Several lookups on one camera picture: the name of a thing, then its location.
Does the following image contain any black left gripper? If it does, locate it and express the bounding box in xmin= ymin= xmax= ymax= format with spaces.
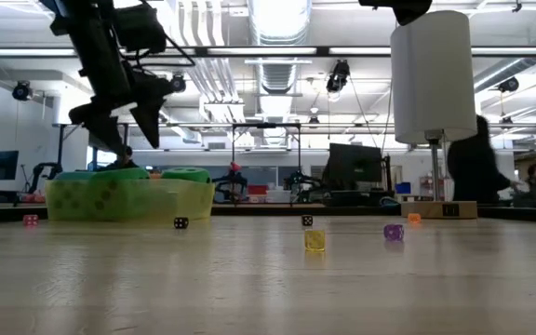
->
xmin=67 ymin=22 xmax=176 ymax=154

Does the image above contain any large green foam die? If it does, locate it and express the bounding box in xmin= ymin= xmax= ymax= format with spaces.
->
xmin=91 ymin=167 xmax=151 ymax=210
xmin=160 ymin=167 xmax=212 ymax=184

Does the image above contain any black ceiling spotlight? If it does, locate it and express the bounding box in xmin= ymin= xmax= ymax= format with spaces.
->
xmin=497 ymin=76 xmax=520 ymax=93
xmin=169 ymin=73 xmax=188 ymax=94
xmin=10 ymin=79 xmax=34 ymax=102
xmin=326 ymin=59 xmax=352 ymax=94

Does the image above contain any yellow translucent plastic bin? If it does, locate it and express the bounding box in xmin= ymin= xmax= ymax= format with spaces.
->
xmin=44 ymin=178 xmax=216 ymax=222

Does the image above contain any small background computer monitor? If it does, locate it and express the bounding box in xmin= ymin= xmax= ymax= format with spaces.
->
xmin=0 ymin=149 xmax=20 ymax=181

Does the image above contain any large background computer monitor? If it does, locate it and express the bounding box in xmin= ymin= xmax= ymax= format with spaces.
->
xmin=328 ymin=142 xmax=383 ymax=183

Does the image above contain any small purple translucent die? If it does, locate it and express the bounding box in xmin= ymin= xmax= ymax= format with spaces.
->
xmin=383 ymin=223 xmax=405 ymax=242

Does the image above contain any small yellow translucent die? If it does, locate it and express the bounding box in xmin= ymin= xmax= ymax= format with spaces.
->
xmin=303 ymin=229 xmax=327 ymax=253

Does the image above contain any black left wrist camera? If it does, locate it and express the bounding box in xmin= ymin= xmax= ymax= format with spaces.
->
xmin=112 ymin=2 xmax=169 ymax=55

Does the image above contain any black background rig frame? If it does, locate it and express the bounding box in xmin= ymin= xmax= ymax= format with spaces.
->
xmin=230 ymin=121 xmax=302 ymax=206

